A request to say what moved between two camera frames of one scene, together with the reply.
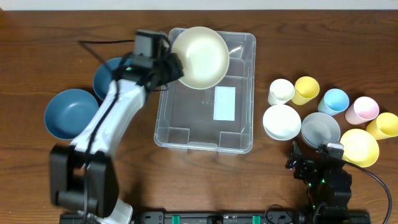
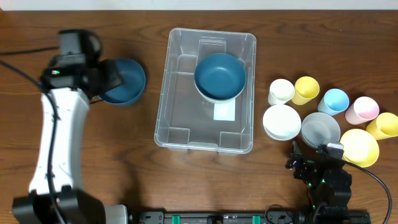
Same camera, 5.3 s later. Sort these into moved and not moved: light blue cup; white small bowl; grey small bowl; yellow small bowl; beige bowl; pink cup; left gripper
Moved: left gripper; beige bowl
Not moved: pink cup; light blue cup; yellow small bowl; grey small bowl; white small bowl
